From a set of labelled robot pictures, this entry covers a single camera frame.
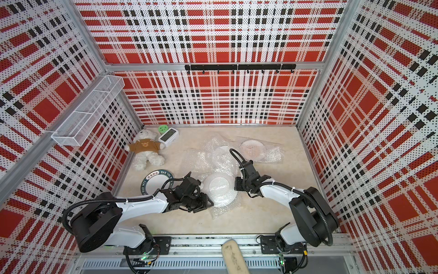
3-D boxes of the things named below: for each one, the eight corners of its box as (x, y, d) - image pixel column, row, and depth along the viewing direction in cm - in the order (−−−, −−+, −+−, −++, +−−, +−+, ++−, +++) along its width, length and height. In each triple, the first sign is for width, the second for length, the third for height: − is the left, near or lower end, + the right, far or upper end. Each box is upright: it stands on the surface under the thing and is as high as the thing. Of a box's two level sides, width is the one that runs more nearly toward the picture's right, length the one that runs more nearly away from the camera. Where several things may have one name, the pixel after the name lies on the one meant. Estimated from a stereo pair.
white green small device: (159, 143, 113) (156, 139, 109) (173, 130, 120) (171, 126, 117) (167, 148, 110) (165, 143, 107) (181, 134, 118) (179, 130, 115)
